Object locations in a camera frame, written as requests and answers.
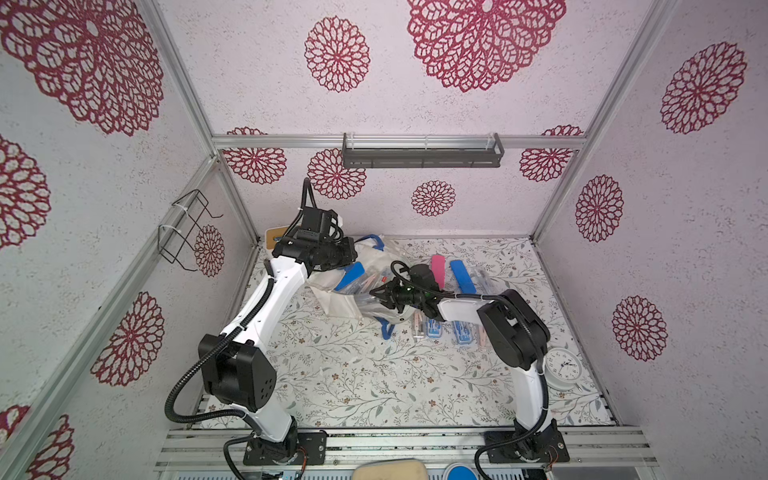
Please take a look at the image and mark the clear pink compass case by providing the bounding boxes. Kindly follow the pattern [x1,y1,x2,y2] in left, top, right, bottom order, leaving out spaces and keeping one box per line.
[477,326,488,347]
[411,311,425,341]

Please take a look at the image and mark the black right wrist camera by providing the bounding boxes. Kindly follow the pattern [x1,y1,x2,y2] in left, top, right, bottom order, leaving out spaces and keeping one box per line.
[408,264,440,291]

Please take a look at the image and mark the white canvas bag blue handles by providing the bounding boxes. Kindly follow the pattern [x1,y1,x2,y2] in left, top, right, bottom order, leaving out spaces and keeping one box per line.
[307,235,415,340]

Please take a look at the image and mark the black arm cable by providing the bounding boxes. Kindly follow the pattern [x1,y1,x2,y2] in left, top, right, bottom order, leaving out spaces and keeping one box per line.
[389,259,552,480]
[164,278,278,430]

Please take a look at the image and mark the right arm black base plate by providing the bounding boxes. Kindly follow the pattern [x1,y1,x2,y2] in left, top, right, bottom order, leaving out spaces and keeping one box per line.
[483,424,570,464]

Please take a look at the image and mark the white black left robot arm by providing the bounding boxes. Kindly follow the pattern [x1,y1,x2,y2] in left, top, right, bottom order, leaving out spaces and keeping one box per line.
[198,236,357,443]

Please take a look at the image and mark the white tissue box wooden lid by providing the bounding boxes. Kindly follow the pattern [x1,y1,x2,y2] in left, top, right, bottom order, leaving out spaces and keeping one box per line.
[264,226,288,251]

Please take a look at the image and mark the clear stationery pack in bag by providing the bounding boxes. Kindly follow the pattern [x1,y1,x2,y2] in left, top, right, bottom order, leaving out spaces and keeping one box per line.
[341,269,391,296]

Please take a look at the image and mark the beige cushion at base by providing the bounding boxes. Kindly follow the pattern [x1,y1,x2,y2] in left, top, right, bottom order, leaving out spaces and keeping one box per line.
[351,459,429,480]

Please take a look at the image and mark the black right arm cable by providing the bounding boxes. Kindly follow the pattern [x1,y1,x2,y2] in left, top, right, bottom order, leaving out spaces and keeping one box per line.
[389,259,552,480]

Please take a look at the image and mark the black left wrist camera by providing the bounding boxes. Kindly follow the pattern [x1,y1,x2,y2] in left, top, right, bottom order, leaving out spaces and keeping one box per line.
[300,207,339,237]

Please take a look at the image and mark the white alarm clock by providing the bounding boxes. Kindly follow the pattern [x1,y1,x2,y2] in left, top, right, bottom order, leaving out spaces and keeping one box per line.
[544,347,585,391]

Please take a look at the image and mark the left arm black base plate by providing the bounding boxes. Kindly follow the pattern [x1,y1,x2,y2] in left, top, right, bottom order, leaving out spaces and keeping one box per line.
[243,430,328,467]

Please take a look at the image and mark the clear blue compass set case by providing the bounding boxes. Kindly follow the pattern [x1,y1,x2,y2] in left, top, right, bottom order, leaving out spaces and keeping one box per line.
[425,319,443,339]

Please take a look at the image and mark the blue round object at base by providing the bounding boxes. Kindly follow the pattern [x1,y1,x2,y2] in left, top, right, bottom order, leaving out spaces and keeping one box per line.
[441,463,478,480]

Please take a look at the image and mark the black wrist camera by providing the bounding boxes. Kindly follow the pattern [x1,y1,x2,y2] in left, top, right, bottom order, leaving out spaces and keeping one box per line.
[408,264,440,291]
[300,207,339,237]

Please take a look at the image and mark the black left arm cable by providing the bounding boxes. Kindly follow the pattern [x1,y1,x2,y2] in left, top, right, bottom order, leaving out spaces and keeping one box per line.
[164,278,278,430]

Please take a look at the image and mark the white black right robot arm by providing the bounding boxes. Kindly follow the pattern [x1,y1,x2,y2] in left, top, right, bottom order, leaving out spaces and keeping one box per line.
[371,280,551,440]

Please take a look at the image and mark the black wire wall rack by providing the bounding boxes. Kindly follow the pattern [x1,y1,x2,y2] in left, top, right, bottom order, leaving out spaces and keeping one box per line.
[155,189,226,278]

